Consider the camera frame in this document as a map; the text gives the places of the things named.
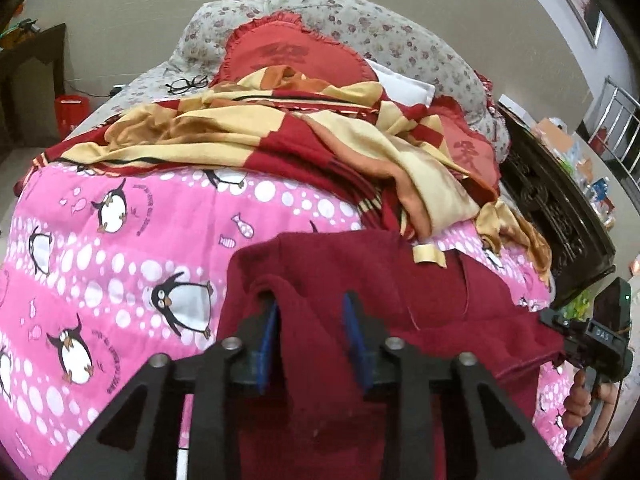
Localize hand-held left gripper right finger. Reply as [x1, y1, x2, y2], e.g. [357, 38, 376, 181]
[341, 292, 571, 480]

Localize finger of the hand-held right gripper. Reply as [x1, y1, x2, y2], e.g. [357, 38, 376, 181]
[539, 308, 583, 345]

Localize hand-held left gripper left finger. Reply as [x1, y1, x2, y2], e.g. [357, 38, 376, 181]
[50, 305, 281, 480]

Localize maroon fleece sweater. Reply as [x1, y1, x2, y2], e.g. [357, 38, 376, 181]
[216, 230, 566, 480]

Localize person's right hand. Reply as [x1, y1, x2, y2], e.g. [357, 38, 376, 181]
[562, 371, 622, 432]

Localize dark carved wooden headboard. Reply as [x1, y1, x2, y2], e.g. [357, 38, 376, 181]
[497, 102, 616, 306]

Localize small red heart pillow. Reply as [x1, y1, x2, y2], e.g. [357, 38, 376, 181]
[430, 95, 501, 191]

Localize pink penguin print blanket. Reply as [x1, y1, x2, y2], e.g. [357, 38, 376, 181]
[0, 160, 576, 480]

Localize metal railing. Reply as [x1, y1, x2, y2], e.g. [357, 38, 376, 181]
[580, 76, 640, 186]

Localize red and yellow checked blanket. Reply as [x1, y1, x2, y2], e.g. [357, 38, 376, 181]
[30, 65, 553, 281]

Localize white pillow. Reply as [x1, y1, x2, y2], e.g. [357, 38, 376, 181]
[365, 59, 435, 107]

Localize black eyeglasses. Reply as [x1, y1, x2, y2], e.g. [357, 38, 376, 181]
[166, 75, 208, 95]

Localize large red heart pillow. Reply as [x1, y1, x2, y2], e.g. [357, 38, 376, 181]
[210, 10, 378, 88]

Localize red plastic basket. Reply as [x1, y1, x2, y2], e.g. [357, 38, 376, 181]
[54, 94, 91, 141]

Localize dark wooden side table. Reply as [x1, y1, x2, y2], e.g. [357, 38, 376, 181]
[0, 22, 68, 148]

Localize green and black tool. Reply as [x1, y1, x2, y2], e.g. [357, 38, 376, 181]
[0, 17, 38, 41]

